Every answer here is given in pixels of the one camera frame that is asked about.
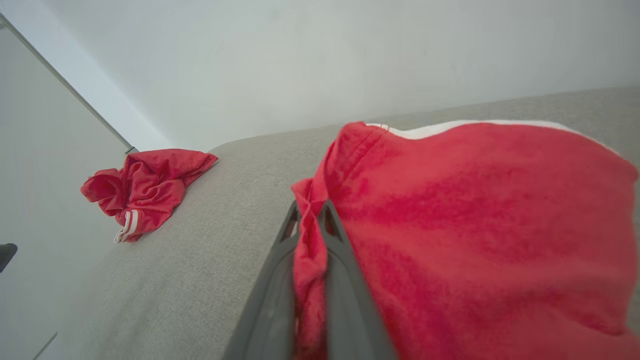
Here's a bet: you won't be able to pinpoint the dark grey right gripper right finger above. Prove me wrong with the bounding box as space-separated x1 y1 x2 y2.
318 199 398 360

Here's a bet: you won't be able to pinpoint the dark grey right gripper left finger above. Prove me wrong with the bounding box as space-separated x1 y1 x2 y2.
222 200 302 360

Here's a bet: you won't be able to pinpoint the red shorts with white stripe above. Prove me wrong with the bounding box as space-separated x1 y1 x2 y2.
291 120 640 360

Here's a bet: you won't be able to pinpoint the red Bulls 23 jersey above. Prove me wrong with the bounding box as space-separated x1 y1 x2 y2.
80 148 219 244

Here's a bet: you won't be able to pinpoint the grey fabric sofa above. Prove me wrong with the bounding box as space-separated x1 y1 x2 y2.
37 86 640 360

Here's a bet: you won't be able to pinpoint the dark grey rounded object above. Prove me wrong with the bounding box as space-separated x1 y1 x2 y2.
0 243 18 274

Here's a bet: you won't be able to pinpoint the white baseboard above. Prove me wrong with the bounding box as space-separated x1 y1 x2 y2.
0 0 173 153

